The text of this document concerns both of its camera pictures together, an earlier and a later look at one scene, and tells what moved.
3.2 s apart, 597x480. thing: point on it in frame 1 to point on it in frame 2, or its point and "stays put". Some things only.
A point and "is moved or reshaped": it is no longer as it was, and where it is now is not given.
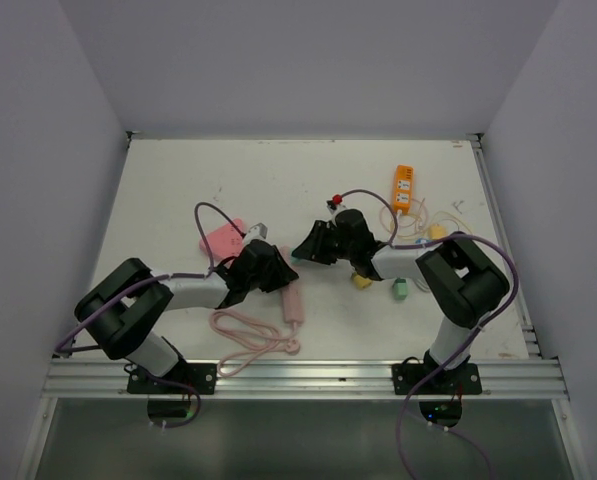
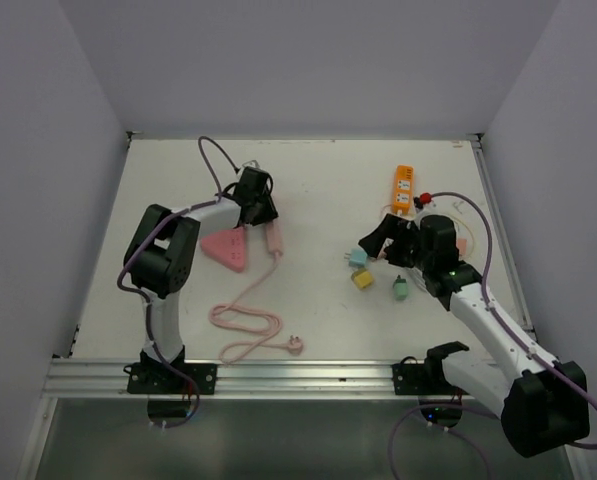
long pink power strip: x=292 y=292 to x=274 y=238
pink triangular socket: x=225 y=241 stays put
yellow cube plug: x=361 y=282 stays put
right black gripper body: x=326 y=245 to x=404 y=249
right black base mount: x=408 y=377 stays put
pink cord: x=267 y=336 is moved or reshaped
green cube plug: x=400 y=289 stays put
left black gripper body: x=273 y=276 to x=265 y=210
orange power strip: x=403 y=188 stays put
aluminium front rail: x=304 y=379 stays put
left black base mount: x=184 y=379 stays put
